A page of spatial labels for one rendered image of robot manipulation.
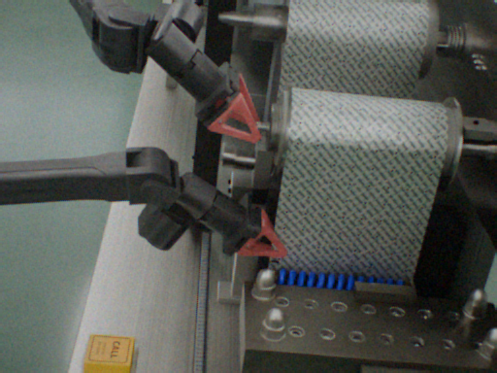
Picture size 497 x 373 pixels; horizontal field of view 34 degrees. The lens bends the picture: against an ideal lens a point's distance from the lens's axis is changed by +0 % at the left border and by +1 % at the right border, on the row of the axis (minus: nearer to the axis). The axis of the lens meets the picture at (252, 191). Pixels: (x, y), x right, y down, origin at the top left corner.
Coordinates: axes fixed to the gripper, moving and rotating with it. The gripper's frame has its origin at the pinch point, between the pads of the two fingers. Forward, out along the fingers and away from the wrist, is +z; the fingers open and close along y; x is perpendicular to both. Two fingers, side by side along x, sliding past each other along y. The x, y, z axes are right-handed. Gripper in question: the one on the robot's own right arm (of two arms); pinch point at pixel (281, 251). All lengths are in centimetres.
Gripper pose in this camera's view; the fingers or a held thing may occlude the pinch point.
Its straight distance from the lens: 129.5
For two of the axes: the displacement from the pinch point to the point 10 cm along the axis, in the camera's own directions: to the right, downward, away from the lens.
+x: 6.0, -7.0, -3.8
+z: 8.0, 5.2, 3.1
